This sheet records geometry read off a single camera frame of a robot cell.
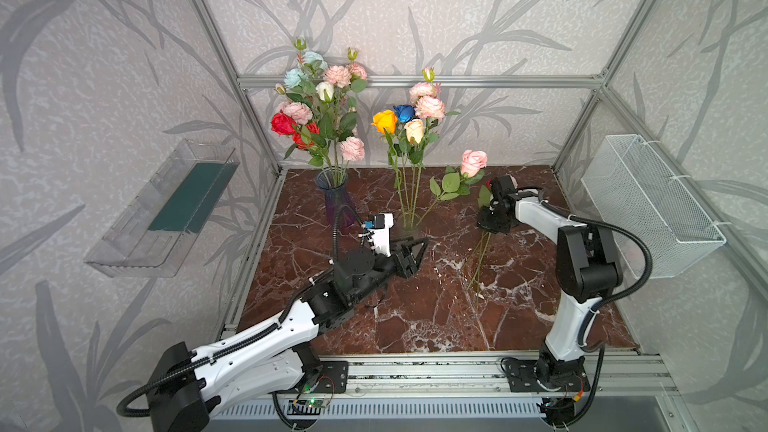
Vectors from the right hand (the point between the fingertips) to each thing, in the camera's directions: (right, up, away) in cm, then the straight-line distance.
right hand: (480, 216), depth 100 cm
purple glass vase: (-48, +12, -9) cm, 50 cm away
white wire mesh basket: (+28, +8, -32) cm, 43 cm away
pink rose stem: (-14, +10, -32) cm, 37 cm away
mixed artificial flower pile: (+2, +6, +2) cm, 7 cm away
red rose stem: (-50, +23, -22) cm, 60 cm away
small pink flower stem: (-40, +20, -19) cm, 49 cm away
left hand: (-21, -2, -32) cm, 39 cm away
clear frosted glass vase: (-25, -1, -15) cm, 29 cm away
